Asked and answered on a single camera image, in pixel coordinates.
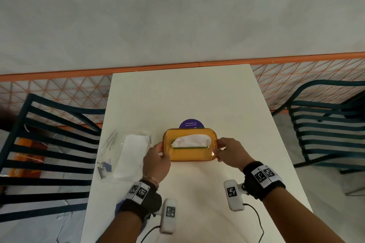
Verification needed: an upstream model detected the person's left hand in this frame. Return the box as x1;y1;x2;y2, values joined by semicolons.
142;142;171;185

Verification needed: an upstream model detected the person's right hand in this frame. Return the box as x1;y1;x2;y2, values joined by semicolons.
214;137;256;173

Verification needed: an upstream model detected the orange plastic lid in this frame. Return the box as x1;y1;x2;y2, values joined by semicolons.
162;128;219;162

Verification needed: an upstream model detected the clear cat print tissue wrapper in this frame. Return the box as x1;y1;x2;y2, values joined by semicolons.
97;129;153;181

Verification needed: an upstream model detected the person's right forearm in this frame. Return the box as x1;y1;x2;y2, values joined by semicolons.
261;187;347;243

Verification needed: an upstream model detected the black right wristband with markers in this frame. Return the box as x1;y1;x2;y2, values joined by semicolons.
242;161;286;201

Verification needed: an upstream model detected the purple round sticker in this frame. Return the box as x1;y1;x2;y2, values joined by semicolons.
179;118;206;130

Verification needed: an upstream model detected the dark green slatted chair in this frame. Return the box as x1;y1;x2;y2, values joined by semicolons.
0;93;108;222
272;80;365;196

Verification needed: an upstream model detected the orange mesh fence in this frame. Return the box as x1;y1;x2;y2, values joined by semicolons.
0;51;365;129

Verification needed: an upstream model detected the silver chain bracelet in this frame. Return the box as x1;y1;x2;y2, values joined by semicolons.
141;176;160;189

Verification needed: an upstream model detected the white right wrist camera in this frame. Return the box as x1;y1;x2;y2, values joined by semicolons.
224;179;246;211

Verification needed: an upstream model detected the black right camera cable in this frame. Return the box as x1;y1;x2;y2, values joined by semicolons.
244;203;264;243

